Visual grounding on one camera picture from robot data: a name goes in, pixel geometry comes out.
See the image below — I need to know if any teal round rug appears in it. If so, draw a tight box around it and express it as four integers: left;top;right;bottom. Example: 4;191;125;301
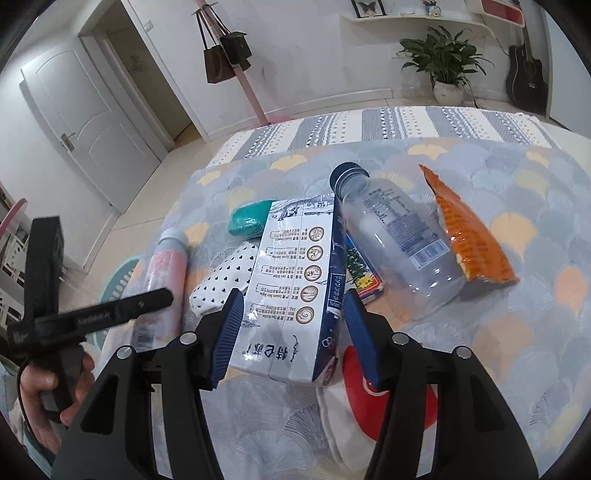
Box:
95;258;148;352

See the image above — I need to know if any white dotted packet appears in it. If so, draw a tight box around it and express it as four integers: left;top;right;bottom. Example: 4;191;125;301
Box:
188;240;259;319

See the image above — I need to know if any potted green plant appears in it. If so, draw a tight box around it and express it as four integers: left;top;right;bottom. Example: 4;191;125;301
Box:
396;25;488;106

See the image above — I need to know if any red and white wall shelf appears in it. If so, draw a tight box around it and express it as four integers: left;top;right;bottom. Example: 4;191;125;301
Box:
466;0;527;28

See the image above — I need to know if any white and blue printed pack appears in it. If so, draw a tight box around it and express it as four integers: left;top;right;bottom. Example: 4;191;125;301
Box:
228;194;349;388

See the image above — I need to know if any pink coat rack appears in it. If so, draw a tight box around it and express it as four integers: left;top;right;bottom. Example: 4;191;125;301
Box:
191;0;296;125

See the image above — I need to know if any pink curved furniture rim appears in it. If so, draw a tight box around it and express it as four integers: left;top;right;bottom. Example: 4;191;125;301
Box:
0;198;28;241

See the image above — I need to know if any pink bottle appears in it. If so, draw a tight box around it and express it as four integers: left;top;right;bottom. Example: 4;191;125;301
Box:
131;226;189;356

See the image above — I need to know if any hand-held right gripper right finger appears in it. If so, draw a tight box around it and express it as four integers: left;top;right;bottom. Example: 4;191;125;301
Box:
342;289;541;480

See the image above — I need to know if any grey striped bed sheet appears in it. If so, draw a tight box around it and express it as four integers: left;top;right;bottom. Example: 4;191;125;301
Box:
210;105;561;169

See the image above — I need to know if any person's left hand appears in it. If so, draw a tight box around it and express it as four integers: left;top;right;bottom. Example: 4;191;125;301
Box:
18;353;98;459

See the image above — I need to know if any brown handbag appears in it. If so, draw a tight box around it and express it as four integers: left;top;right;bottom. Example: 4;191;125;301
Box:
204;9;234;85

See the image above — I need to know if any teal packet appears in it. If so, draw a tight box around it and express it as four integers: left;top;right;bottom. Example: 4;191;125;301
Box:
229;198;275;240

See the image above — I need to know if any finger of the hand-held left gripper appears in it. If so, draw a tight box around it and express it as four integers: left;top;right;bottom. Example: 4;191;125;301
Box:
59;288;174;329

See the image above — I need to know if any black handbag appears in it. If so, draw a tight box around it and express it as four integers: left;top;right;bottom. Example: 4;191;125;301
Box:
219;31;252;71

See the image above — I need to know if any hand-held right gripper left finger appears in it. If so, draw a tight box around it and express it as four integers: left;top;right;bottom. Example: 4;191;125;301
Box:
48;288;245;480

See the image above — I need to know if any framed butterfly picture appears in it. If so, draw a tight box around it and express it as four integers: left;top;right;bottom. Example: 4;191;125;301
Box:
351;0;384;18

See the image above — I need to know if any colourful small box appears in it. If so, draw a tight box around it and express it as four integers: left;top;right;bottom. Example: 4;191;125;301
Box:
345;233;385;305

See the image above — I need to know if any orange snack wrapper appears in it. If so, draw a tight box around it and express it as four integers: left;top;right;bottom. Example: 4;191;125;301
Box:
419;164;520;284

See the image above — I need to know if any white door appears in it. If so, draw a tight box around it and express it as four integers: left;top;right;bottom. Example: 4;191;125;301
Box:
21;37;169;215

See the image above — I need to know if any clear plastic bottle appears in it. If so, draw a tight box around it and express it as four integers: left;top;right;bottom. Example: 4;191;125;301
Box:
330;161;467;321

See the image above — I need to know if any black guitar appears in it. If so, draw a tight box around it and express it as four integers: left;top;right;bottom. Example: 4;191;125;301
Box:
505;9;549;104

